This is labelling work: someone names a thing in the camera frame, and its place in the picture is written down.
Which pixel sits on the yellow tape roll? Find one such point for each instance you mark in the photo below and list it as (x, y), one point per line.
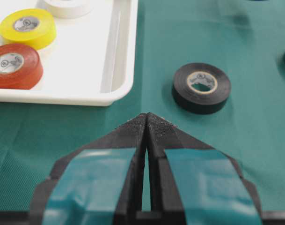
(34, 27)

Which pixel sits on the white plastic tray case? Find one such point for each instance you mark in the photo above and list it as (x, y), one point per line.
(91, 61)

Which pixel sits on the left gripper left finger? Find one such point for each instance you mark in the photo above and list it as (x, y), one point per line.
(98, 184)

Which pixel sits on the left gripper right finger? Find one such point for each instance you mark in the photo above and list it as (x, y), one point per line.
(192, 183)

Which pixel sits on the white tape roll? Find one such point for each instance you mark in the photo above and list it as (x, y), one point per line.
(68, 9)

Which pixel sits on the red tape roll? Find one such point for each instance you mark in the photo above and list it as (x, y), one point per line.
(20, 67)

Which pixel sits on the black tape roll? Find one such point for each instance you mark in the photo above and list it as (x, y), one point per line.
(201, 88)

